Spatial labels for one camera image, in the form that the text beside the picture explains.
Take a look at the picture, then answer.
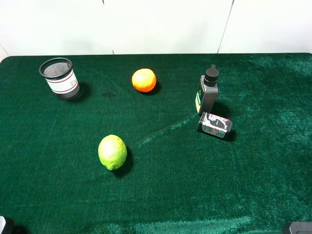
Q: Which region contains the black mesh pen cup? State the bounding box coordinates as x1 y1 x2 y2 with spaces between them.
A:
39 58 80 101

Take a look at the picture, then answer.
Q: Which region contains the orange mandarin fruit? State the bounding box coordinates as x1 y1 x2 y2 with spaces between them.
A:
132 68 156 93

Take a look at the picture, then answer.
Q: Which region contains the green lime fruit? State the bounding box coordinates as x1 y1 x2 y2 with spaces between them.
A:
98 135 127 171

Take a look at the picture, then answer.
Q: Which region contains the grey bottle with black cap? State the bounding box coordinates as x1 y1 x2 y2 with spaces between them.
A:
195 64 219 115

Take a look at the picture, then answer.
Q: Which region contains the small black patterned box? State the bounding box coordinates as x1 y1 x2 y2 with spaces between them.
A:
197 112 233 139

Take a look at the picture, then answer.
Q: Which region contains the green felt table cloth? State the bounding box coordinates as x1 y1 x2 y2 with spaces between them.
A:
0 53 312 234

